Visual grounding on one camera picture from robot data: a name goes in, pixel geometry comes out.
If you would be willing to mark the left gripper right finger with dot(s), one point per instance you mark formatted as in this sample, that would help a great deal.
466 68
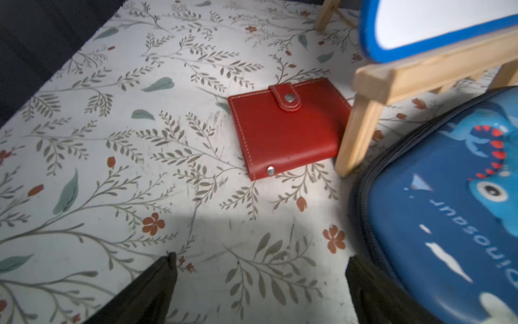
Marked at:
377 299

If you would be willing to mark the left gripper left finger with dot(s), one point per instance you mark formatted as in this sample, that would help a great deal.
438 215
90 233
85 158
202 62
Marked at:
146 299

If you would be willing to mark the blue dinosaur pencil case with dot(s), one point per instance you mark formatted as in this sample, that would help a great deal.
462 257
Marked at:
437 212

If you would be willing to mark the wooden easel stand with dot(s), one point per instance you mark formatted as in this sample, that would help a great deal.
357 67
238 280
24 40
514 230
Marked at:
377 85

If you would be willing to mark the blue framed whiteboard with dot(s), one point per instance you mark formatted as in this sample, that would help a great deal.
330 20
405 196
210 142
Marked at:
390 30

